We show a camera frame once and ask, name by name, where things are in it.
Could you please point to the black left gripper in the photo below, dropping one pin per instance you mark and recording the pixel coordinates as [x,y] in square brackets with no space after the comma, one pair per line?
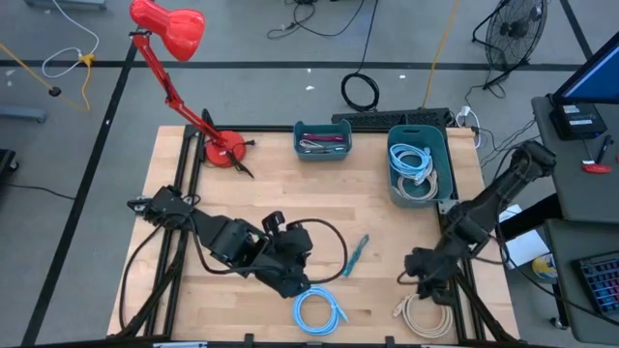
[285,251]

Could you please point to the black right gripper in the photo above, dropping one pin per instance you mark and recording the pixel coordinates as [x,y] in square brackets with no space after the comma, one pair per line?
[430,266]

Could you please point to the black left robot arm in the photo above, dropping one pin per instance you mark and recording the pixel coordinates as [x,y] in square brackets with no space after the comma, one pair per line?
[217,237]

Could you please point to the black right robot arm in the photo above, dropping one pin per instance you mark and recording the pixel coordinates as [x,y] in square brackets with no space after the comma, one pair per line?
[503,193]

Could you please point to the white box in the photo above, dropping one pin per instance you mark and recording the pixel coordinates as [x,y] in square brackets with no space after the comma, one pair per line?
[524,249]

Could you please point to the white paper sheet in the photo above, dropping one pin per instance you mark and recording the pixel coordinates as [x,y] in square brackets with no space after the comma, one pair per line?
[511,212]

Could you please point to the yellow blue round object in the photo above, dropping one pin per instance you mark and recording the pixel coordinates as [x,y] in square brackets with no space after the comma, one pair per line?
[545,268]

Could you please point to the black flat bar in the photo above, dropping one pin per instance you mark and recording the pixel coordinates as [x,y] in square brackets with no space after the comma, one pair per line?
[537,215]

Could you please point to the red desk lamp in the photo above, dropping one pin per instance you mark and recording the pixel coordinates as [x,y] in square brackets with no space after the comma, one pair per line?
[225,150]

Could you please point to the grey desk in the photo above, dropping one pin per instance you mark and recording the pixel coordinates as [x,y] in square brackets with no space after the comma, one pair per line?
[575,188]
[580,232]

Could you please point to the large teal bin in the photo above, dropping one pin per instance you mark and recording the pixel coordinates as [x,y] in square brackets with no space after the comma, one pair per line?
[411,133]

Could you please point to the backlit keyboard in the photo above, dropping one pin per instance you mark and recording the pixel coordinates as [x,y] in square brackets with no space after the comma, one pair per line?
[602,285]

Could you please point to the small teal bin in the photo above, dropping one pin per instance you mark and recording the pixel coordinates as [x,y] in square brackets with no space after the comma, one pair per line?
[338,128]

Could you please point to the black keyboard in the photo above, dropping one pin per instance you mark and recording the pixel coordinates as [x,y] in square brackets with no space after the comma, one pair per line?
[387,118]

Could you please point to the white power adapter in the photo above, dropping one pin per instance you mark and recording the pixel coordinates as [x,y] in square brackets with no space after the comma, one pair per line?
[465,112]

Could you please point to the black pen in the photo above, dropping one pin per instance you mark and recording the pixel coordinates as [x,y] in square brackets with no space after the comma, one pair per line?
[604,149]

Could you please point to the small black computer box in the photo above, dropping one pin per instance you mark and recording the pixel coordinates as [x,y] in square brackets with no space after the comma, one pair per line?
[578,121]

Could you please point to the computer monitor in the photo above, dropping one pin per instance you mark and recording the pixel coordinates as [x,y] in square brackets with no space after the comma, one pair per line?
[595,77]

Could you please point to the black floor fan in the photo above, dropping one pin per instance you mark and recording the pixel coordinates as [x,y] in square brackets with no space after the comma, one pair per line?
[515,34]

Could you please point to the small black floor plug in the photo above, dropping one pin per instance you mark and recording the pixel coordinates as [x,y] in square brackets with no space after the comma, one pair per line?
[54,91]

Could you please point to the black caster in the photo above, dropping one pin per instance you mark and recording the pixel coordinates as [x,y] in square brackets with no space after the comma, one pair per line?
[6,162]

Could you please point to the grey cart foot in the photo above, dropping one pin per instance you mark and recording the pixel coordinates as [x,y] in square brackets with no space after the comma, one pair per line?
[24,115]
[67,3]

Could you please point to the black aluminium table frame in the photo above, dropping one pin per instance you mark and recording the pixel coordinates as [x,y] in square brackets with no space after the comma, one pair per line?
[280,345]

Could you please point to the black frame clamp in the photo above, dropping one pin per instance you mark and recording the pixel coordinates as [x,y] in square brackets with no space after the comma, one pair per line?
[389,340]
[249,339]

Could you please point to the silver metal bracket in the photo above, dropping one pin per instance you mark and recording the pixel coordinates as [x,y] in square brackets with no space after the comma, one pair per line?
[179,345]

